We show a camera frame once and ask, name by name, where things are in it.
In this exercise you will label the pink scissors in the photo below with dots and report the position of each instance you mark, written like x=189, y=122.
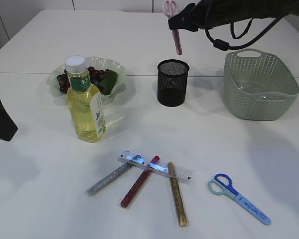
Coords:
x=170, y=9

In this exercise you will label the blue scissors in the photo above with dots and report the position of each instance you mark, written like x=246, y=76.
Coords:
x=221, y=185

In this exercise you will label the clear plastic ruler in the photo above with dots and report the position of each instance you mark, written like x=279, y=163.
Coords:
x=161, y=168

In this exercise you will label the black mesh pen holder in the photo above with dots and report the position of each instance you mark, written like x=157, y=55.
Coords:
x=172, y=82

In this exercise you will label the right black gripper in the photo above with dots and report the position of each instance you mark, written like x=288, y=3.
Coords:
x=221, y=12

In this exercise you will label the yellow tea bottle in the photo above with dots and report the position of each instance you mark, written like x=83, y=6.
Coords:
x=84, y=101

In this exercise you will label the red glitter pen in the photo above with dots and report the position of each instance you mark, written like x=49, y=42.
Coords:
x=135, y=188

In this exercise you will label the silver glitter pen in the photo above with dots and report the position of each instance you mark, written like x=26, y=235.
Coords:
x=113, y=176

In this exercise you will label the green woven plastic basket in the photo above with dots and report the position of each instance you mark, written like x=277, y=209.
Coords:
x=267, y=69

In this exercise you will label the gold glitter pen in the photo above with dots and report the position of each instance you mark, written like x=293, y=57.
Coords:
x=179, y=207

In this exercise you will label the clear plastic sheet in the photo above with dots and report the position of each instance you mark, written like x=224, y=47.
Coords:
x=260, y=92

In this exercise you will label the red artificial grape bunch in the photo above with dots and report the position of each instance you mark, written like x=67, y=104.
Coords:
x=102, y=79

